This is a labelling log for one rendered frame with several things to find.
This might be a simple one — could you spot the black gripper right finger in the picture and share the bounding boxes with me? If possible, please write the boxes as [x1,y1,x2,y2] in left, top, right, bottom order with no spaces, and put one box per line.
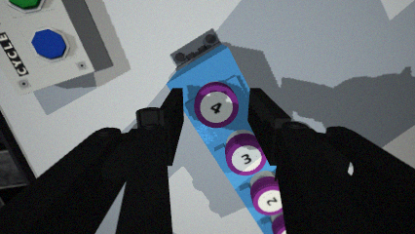
[247,88,415,234]

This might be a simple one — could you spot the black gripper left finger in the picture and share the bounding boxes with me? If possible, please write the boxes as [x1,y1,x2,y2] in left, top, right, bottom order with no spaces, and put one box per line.
[0,88,184,234]

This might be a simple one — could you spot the white button housing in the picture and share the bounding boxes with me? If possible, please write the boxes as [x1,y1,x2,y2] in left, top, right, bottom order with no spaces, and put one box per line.
[0,0,113,96]

